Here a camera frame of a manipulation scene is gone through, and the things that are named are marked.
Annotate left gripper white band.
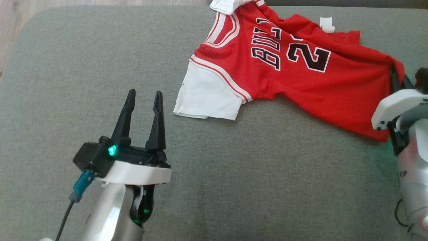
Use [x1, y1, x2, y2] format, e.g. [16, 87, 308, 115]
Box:
[97, 89, 172, 185]

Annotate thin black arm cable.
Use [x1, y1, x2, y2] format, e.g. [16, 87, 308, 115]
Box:
[394, 199, 414, 233]

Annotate red basketball jersey white sleeves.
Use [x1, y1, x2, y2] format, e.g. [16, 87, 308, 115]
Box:
[173, 0, 406, 143]

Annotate black cable with blue connector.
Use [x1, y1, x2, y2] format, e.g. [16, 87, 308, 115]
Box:
[55, 169, 96, 241]

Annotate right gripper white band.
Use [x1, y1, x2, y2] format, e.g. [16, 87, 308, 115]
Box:
[371, 64, 428, 130]

